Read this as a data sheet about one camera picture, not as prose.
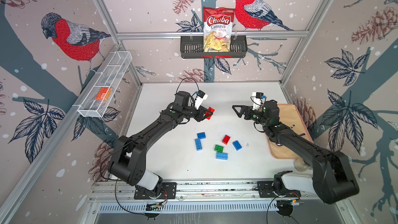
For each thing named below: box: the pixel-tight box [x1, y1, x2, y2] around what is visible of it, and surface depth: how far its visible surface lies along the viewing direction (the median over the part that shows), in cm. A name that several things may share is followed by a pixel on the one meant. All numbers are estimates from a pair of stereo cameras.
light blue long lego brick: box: [215, 151, 229, 161], surface depth 85 cm
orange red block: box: [95, 87, 113, 101], surface depth 73 cm
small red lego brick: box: [221, 134, 231, 145], surface depth 92 cm
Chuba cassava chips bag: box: [203, 6, 236, 53], surface depth 87 cm
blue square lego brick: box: [232, 140, 243, 151], surface depth 89 cm
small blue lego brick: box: [196, 132, 207, 139], surface depth 93 cm
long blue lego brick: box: [194, 138, 203, 151], surface depth 90 cm
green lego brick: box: [214, 144, 224, 153], surface depth 88 cm
